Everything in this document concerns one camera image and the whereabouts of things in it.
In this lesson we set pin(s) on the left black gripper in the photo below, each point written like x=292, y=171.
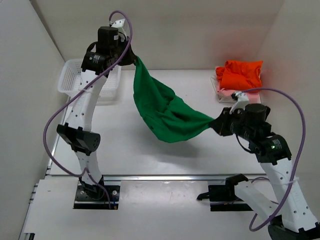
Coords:
x=131, y=57

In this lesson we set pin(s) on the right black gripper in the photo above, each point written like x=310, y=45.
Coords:
x=219, y=124

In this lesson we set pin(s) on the green t shirt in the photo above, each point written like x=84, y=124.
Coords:
x=169, y=118

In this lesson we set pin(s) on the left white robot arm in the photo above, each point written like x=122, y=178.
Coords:
x=77, y=129

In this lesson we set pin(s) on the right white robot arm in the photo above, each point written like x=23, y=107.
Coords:
x=290, y=218

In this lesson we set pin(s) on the orange folded t shirt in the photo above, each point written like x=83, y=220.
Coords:
x=239, y=75

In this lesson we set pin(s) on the white plastic basket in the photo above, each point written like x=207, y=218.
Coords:
x=70, y=80

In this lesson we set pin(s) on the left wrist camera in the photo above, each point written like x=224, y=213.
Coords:
x=119, y=24

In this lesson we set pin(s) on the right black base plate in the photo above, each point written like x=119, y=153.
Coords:
x=221, y=201

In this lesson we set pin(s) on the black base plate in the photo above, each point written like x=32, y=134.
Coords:
x=83, y=200
x=221, y=201

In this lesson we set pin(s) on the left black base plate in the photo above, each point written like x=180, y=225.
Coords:
x=83, y=200

